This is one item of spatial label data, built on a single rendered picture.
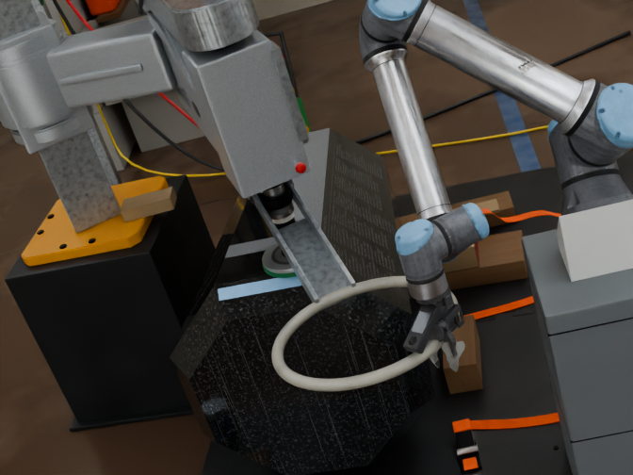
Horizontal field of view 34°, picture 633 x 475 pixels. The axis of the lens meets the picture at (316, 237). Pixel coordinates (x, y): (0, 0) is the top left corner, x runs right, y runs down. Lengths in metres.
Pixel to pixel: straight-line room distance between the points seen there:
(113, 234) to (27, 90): 0.61
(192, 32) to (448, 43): 0.70
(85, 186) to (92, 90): 0.42
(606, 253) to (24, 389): 2.89
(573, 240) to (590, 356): 0.30
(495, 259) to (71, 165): 1.72
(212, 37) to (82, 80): 1.01
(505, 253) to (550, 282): 1.56
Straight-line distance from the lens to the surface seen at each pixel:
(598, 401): 2.83
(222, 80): 2.83
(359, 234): 3.43
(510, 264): 4.23
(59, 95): 3.77
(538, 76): 2.54
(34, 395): 4.72
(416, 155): 2.53
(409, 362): 2.40
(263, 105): 2.88
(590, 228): 2.66
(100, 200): 3.99
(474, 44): 2.52
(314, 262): 2.92
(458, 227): 2.35
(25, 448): 4.43
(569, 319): 2.65
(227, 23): 2.77
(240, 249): 3.36
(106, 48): 3.61
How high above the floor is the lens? 2.40
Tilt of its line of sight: 29 degrees down
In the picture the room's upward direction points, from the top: 18 degrees counter-clockwise
